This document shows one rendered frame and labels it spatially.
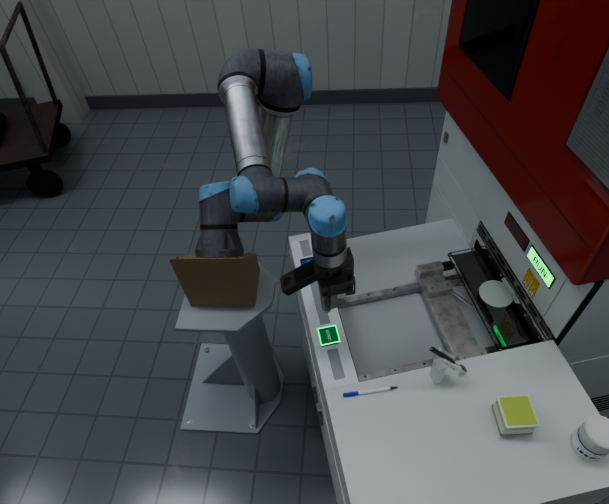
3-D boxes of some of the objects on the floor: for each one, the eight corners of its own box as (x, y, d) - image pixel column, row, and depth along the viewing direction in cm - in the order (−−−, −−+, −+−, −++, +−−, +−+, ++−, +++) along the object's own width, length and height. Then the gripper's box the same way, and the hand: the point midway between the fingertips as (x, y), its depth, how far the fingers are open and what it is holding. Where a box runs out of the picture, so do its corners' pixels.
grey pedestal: (180, 430, 210) (110, 342, 147) (202, 344, 238) (150, 240, 176) (290, 436, 205) (265, 348, 142) (299, 348, 233) (281, 242, 170)
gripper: (357, 267, 98) (355, 319, 115) (346, 237, 104) (346, 291, 120) (318, 275, 98) (322, 326, 114) (309, 244, 104) (315, 297, 120)
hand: (324, 307), depth 116 cm, fingers closed
